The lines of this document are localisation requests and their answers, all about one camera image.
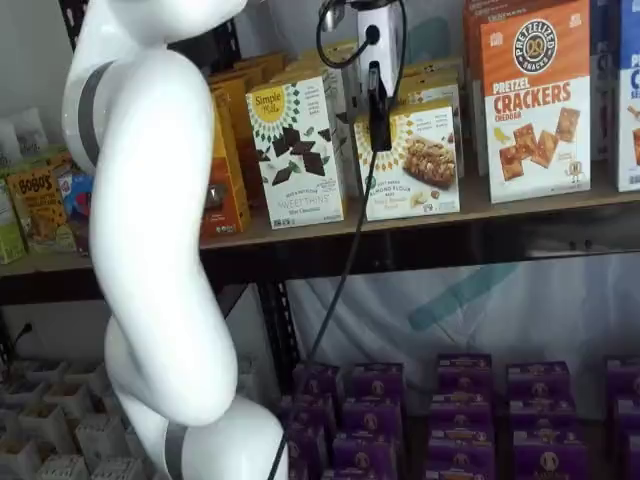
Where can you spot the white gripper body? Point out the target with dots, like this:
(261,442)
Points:
(384,35)

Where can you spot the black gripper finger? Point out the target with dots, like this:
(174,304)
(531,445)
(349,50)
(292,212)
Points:
(380,115)
(354,92)

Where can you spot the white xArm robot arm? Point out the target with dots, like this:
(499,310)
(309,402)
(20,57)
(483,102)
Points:
(150,200)

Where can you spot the Simple Mills almond flour box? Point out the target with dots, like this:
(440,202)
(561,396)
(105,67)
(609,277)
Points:
(415,165)
(432,72)
(430,95)

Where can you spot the Simple Mills sweet thins box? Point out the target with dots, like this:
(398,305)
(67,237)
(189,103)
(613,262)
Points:
(295,160)

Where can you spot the orange Revival box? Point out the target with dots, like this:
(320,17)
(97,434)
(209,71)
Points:
(260,70)
(252,140)
(227,175)

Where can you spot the black metal shelf rack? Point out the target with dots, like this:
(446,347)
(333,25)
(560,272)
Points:
(45,287)
(450,240)

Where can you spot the orange pretzel crackers box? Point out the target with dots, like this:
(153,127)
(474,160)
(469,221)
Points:
(537,115)

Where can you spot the wooden shelf board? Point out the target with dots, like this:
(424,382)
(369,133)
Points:
(525,207)
(40,262)

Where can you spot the blue pretzel crackers box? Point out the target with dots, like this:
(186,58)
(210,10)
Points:
(631,125)

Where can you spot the purple Annie's snack box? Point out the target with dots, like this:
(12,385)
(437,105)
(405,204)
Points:
(310,415)
(317,382)
(550,457)
(461,467)
(357,475)
(629,416)
(462,412)
(539,382)
(634,457)
(306,455)
(378,382)
(625,377)
(372,417)
(465,375)
(462,442)
(544,416)
(365,452)

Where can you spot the blue Zbar box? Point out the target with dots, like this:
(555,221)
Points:
(77,200)

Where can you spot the orange Bobo's box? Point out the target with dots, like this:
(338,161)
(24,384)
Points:
(50,162)
(45,210)

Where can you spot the green snack box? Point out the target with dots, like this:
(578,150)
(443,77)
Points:
(11,225)

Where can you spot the teal tape strip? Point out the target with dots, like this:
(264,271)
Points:
(462,297)

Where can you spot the white paper bag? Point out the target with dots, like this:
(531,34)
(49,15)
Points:
(7,145)
(31,130)

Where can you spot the white patterned carton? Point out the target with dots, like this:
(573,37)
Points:
(100,435)
(111,470)
(64,469)

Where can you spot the black wall plug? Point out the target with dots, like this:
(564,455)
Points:
(24,332)

